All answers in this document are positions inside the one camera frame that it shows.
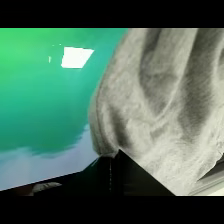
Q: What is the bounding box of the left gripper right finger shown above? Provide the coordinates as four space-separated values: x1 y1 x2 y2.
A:
110 148 176 197

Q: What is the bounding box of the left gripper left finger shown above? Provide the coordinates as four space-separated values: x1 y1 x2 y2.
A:
61 155 112 197

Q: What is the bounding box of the grey shirt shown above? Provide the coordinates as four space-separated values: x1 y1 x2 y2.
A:
87 28 224 197

